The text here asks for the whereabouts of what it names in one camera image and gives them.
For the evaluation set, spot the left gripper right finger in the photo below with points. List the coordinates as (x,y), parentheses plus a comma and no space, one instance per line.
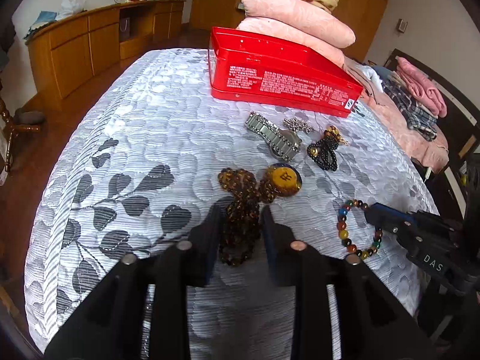
(339,301)

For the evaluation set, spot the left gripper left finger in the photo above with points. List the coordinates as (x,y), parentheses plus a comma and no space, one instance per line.
(140,306)

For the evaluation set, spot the silver metal watch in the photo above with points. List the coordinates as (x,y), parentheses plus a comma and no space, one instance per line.
(283,144)

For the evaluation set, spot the pink bed cover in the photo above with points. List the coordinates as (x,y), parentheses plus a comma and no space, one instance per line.
(430,154)

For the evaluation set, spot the dark wooden headboard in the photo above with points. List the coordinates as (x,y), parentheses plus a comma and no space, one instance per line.
(460,127)

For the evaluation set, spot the plaid folded clothes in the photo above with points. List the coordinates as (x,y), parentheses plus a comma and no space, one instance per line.
(417,117)

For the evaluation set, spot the gold pendant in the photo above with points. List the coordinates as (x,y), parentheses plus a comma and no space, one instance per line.
(335,133)

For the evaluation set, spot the pink folded blanket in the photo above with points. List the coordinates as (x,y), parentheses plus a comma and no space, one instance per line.
(422,88)

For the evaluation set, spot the white floral quilted cover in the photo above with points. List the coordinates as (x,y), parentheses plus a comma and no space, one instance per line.
(141,170)

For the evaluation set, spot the white cloth on bed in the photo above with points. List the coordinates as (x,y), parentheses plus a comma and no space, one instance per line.
(372,75)

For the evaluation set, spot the wooden wardrobe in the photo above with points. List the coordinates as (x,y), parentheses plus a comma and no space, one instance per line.
(362,16)

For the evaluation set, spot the red tin box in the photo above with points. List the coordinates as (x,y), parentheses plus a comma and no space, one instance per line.
(251,67)

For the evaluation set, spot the lower pink folded quilt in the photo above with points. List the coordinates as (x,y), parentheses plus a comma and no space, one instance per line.
(277,29)

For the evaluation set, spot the wooden sideboard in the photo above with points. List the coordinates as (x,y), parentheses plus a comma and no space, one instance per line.
(68,53)

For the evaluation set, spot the blue cloth on sideboard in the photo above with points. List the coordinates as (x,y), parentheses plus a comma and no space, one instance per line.
(44,19)

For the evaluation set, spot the white plastic bag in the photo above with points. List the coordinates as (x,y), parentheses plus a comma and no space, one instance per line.
(70,8)

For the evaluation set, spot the wall phone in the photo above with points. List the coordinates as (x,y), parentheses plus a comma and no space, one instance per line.
(402,26)

